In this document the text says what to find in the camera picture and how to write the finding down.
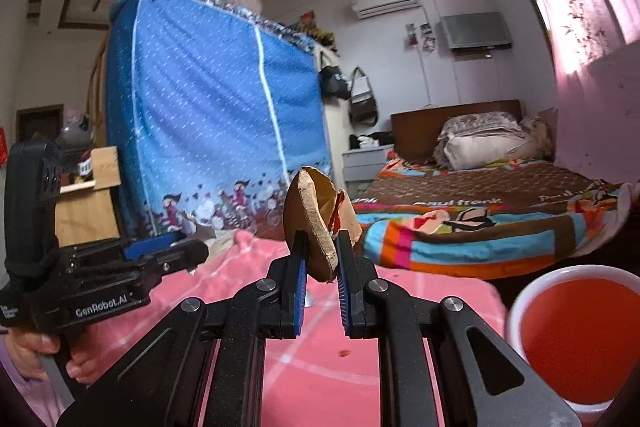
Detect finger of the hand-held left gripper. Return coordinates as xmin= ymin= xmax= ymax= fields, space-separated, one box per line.
xmin=134 ymin=240 xmax=211 ymax=282
xmin=124 ymin=232 xmax=191 ymax=259

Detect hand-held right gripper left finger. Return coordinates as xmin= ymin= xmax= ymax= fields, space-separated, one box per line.
xmin=56 ymin=231 xmax=308 ymax=427

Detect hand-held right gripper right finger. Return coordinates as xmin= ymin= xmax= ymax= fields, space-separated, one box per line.
xmin=334 ymin=229 xmax=583 ymax=427

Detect person's left forearm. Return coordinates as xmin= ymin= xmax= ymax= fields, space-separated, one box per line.
xmin=0 ymin=337 xmax=67 ymax=427

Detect person's left hand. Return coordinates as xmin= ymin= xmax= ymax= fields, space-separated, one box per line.
xmin=5 ymin=329 xmax=110 ymax=385

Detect light wooden cabinet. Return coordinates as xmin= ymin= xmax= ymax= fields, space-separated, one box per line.
xmin=52 ymin=146 xmax=123 ymax=248

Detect pink checked blanket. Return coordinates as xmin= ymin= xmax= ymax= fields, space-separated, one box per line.
xmin=15 ymin=229 xmax=508 ymax=427

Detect grey helmet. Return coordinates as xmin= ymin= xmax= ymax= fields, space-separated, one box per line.
xmin=55 ymin=112 xmax=96 ymax=148

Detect grey nightstand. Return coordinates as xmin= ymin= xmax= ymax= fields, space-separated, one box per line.
xmin=342 ymin=146 xmax=396 ymax=195

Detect blue dotted fabric wardrobe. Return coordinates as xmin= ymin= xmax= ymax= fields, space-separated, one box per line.
xmin=102 ymin=0 xmax=336 ymax=240

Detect clutter on nightstand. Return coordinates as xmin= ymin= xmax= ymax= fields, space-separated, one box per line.
xmin=348 ymin=132 xmax=396 ymax=150

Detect colourful printed blanket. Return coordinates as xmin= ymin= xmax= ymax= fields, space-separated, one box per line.
xmin=350 ymin=157 xmax=636 ymax=280

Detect white tall cabinet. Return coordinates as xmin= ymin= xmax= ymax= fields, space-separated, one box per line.
xmin=315 ymin=44 xmax=351 ymax=188

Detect brown wooden headboard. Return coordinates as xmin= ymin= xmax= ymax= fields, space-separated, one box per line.
xmin=390 ymin=99 xmax=523 ymax=165

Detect olive handbag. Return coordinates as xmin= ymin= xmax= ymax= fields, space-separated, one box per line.
xmin=349 ymin=67 xmax=379 ymax=128

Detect beige pillow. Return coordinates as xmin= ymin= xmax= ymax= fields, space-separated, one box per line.
xmin=444 ymin=132 xmax=546 ymax=172

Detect black handbag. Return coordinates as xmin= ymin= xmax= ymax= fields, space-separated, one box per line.
xmin=318 ymin=52 xmax=353 ymax=100

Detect patterned pillow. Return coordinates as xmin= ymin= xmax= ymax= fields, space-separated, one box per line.
xmin=439 ymin=112 xmax=526 ymax=148

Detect beige cloth bundle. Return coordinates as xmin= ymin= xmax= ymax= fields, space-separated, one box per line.
xmin=520 ymin=114 xmax=556 ymax=158

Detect pink curtain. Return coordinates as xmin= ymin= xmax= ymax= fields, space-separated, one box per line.
xmin=537 ymin=0 xmax=640 ymax=182

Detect dark wooden frame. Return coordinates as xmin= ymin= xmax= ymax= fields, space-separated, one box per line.
xmin=16 ymin=105 xmax=65 ymax=142

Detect white wall cable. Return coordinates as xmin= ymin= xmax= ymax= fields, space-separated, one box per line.
xmin=419 ymin=49 xmax=434 ymax=108

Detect wall pictures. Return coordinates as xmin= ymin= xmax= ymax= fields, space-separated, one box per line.
xmin=404 ymin=23 xmax=435 ymax=54

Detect grey wall television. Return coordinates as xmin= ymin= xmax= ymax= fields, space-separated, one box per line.
xmin=439 ymin=12 xmax=513 ymax=52

